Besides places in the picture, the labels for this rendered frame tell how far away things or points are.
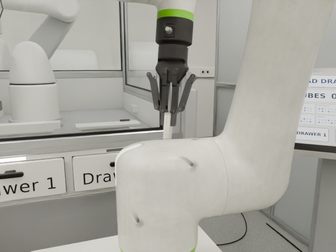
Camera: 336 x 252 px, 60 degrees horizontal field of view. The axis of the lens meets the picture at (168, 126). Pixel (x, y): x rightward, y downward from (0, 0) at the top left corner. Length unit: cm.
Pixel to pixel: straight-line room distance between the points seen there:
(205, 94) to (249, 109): 418
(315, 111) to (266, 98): 61
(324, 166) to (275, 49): 73
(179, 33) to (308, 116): 50
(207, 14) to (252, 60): 424
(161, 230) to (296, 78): 28
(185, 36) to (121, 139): 41
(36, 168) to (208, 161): 63
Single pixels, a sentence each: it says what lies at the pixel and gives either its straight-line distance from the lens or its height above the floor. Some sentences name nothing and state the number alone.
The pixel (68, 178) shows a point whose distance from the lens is 98.
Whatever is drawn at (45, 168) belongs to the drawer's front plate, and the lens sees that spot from 95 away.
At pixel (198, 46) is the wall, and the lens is 454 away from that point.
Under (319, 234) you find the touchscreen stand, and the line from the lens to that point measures 118.
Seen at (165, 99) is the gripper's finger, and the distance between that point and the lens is 73.
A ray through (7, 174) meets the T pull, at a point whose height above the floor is 91.
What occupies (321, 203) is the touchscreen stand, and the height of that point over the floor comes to 75.
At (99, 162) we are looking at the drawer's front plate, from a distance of 95.
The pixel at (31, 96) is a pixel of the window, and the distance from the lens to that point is 94.
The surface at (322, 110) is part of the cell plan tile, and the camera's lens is 102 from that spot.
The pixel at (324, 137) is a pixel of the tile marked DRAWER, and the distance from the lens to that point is 97.
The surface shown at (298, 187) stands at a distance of 229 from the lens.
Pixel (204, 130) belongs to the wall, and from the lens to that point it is 470.
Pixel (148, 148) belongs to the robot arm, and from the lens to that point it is 43.
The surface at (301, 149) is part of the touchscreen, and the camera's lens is 95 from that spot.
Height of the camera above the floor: 120
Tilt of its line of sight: 11 degrees down
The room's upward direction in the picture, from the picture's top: straight up
